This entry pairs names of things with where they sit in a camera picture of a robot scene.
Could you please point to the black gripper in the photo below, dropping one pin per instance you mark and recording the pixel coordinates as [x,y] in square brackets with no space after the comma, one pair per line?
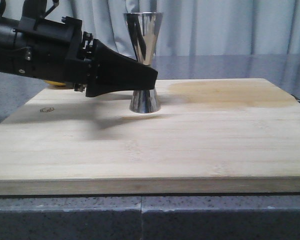
[54,51]

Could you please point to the steel jigger measuring cup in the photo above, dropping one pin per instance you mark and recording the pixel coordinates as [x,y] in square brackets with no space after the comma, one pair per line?
[143,28]

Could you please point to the wooden cutting board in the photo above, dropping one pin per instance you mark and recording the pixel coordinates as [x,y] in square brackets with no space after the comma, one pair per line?
[209,136]

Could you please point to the grey curtain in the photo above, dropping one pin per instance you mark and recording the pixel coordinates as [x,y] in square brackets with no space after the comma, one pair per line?
[195,27]

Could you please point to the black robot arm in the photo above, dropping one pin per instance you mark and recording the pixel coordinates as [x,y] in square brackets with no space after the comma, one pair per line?
[34,9]

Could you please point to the yellow lemon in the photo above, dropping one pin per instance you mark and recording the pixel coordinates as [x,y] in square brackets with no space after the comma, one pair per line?
[54,84]

